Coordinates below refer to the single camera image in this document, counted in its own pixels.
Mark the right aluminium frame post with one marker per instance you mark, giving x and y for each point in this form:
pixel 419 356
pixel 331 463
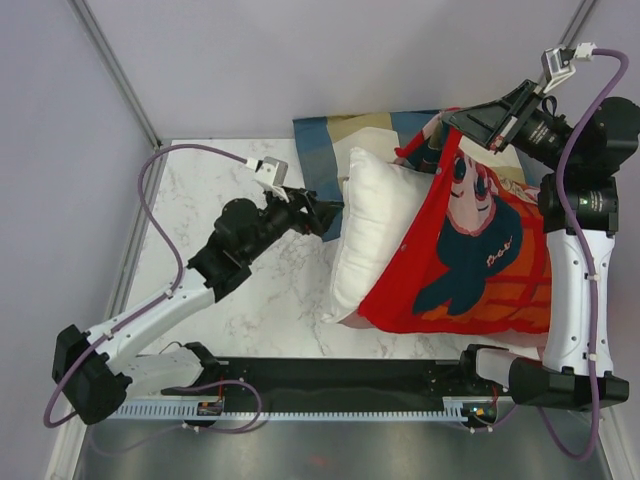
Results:
pixel 578 21

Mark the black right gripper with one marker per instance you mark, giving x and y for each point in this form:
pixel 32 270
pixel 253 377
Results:
pixel 499 123

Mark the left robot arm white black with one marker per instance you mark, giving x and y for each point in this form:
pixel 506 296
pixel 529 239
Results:
pixel 94 369

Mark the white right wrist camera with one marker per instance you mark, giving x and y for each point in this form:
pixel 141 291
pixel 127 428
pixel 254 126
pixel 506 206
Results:
pixel 558 63

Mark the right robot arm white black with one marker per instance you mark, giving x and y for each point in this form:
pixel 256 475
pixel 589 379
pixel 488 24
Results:
pixel 579 203

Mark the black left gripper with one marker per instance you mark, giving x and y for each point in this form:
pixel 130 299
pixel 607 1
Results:
pixel 320 213

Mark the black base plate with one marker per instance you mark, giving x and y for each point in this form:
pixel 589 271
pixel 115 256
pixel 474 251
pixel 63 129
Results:
pixel 345 384

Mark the white slotted cable duct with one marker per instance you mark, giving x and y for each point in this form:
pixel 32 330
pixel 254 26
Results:
pixel 452 409

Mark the left aluminium frame post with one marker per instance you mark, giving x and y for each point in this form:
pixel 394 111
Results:
pixel 90 24

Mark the red patterned pillowcase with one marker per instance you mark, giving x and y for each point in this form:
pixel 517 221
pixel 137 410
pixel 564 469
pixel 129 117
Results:
pixel 474 260

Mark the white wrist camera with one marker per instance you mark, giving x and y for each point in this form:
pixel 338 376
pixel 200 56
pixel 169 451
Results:
pixel 558 63
pixel 269 173

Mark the blue beige checkered pillow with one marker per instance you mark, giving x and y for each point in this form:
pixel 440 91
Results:
pixel 324 143

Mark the aluminium frame post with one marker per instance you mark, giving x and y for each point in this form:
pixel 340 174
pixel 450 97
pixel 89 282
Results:
pixel 90 24
pixel 578 21

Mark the white pillow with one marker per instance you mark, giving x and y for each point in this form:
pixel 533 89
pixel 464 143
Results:
pixel 381 200

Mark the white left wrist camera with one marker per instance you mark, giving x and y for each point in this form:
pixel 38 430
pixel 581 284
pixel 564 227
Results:
pixel 269 173

